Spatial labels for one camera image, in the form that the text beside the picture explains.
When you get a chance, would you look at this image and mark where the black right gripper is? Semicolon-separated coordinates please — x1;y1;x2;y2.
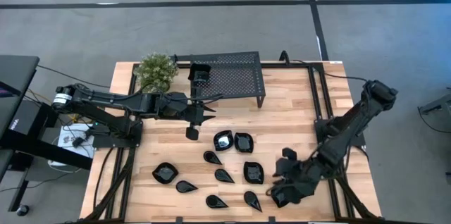
271;148;328;197

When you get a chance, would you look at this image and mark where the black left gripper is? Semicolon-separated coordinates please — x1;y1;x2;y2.
154;86;217;142

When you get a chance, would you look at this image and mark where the black square bowl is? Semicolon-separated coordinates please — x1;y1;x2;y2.
243;161;265;185
234;132;254;154

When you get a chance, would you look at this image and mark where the black teardrop-shaped mini plate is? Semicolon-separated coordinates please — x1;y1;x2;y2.
214;168;236;185
203;150;223;166
243;190;264;213
175;180;199;194
205;194;229;209

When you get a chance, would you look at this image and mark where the black square mini plate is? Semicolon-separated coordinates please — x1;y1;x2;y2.
187;62;213;89

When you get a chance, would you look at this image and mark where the black leaf-shaped mini plate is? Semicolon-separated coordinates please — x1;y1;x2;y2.
213;130;235;152
271;185;300;209
152;161;180;185

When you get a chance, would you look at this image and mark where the black perforated metal shelf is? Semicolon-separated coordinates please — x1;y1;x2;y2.
189;51;267;109

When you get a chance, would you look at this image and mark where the green plant in black pot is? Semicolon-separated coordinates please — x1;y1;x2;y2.
132;51;180;94

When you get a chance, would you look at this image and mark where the white electronics box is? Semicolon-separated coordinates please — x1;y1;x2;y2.
47;122;97;168

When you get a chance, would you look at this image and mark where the black floor stand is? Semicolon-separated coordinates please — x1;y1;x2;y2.
417;88;451;135

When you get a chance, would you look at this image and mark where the black computer case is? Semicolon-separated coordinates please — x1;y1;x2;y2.
8;100;59;140

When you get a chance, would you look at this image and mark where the black desk top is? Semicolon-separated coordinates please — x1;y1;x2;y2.
0;54;40;140

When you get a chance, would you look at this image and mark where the black aluminium table frame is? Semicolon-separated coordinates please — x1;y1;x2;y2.
82;60;380;224

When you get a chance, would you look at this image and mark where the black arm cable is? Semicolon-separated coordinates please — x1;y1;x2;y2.
292;58;369;83

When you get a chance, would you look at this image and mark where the black floor cable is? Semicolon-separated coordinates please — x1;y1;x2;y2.
37;64;111;89

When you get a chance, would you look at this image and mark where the black desk leg frame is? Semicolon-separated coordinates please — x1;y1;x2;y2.
0;135;93;214

